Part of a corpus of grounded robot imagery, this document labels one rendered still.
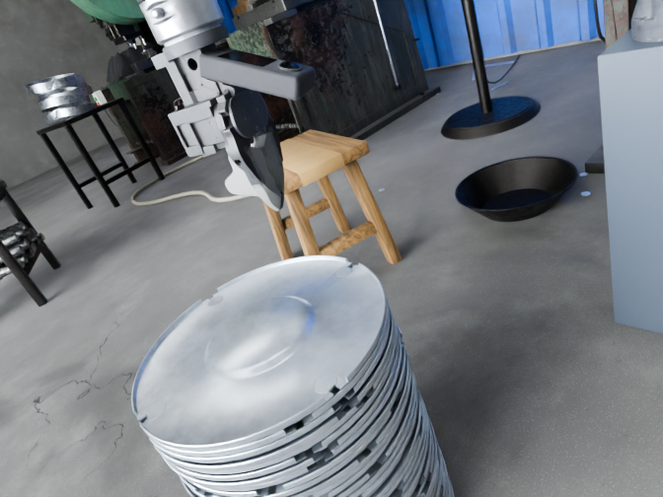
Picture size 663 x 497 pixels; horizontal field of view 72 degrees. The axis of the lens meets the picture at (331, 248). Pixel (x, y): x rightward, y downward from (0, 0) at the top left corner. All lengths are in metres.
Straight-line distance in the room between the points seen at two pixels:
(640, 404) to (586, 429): 0.09
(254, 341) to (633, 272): 0.60
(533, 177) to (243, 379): 1.10
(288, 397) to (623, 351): 0.60
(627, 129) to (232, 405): 0.60
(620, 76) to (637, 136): 0.08
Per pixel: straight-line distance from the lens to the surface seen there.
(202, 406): 0.48
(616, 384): 0.84
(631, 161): 0.76
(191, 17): 0.52
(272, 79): 0.49
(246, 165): 0.52
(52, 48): 7.04
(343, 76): 2.33
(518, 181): 1.42
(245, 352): 0.50
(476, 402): 0.82
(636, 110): 0.73
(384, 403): 0.47
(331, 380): 0.42
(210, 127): 0.54
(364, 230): 1.13
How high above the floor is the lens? 0.62
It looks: 27 degrees down
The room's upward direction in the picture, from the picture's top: 22 degrees counter-clockwise
